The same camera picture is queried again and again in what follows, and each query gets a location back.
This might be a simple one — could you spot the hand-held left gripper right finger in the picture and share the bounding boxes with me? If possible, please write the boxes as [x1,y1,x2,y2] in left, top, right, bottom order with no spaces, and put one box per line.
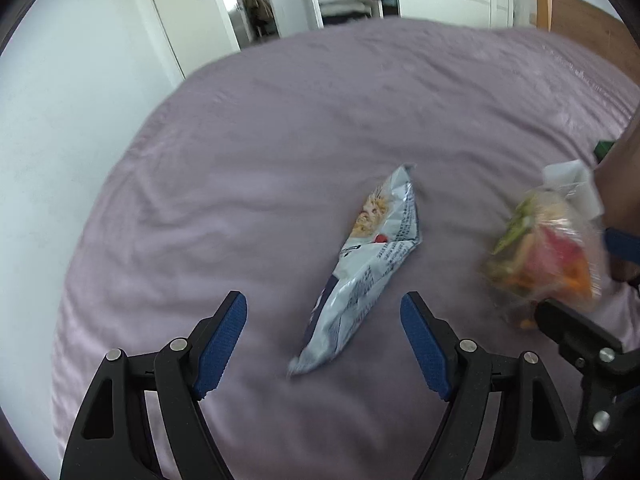
[400,291,583,480]

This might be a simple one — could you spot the white door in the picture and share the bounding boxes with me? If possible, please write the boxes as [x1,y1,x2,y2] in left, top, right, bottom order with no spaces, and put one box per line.
[141,0,242,81]

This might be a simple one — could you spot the silver blue snack bag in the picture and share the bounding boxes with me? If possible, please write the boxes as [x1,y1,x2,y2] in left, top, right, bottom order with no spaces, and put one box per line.
[287,162,423,378]

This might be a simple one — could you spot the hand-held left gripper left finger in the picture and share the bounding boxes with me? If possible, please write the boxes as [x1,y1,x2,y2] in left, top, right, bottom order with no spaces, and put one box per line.
[60,290,248,480]

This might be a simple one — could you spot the brown hanging bag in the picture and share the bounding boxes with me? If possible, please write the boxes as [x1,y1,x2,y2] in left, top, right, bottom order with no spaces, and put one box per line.
[244,0,275,42]

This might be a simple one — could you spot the wooden headboard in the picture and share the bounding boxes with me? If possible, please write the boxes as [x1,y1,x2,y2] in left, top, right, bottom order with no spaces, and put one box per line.
[536,0,640,93]

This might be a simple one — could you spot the purple bed sheet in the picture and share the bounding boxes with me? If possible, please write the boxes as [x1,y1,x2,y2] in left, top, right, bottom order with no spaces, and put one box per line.
[50,17,640,480]

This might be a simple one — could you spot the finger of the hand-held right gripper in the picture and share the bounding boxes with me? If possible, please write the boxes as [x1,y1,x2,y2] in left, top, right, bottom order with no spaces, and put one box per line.
[604,227,640,288]
[534,299,640,461]

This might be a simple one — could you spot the clear bag of colourful snacks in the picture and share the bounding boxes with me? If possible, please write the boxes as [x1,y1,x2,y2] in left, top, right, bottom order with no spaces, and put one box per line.
[482,160,611,331]

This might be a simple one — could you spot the folded light clothes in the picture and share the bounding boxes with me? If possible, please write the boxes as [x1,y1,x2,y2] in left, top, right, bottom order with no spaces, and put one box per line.
[319,0,373,25]

